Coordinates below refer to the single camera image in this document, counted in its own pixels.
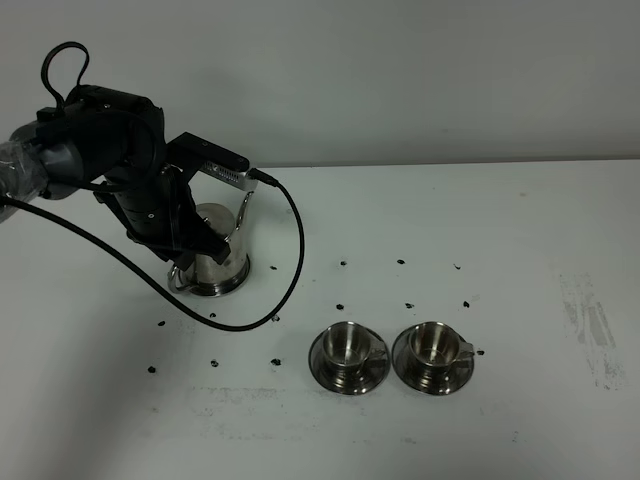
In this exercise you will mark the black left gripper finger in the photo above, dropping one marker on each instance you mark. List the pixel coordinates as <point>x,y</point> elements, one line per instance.
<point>194,232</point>
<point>182,257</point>

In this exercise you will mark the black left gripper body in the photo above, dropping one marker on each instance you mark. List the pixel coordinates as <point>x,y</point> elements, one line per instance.
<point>150,213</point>

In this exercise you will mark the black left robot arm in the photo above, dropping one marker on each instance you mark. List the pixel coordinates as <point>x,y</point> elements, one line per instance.
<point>113,144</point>

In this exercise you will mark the stainless steel teapot saucer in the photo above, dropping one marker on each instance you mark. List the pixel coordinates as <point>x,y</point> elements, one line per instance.
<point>206,278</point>

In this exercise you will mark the left stainless steel teacup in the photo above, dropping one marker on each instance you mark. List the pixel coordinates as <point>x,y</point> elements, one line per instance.
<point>350,346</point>

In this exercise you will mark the stainless steel teacup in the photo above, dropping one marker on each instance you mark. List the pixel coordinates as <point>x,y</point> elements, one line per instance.
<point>350,346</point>
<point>438,346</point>

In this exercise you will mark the left stainless steel saucer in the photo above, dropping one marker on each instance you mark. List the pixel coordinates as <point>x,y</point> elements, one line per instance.
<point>351,383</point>

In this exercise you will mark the right stainless steel saucer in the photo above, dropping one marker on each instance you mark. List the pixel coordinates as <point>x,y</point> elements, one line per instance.
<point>426,380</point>

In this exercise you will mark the right stainless steel teacup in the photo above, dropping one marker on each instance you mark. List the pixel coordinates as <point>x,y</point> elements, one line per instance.
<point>438,346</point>

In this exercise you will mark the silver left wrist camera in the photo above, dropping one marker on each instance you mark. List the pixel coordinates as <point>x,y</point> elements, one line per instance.
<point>215,162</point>

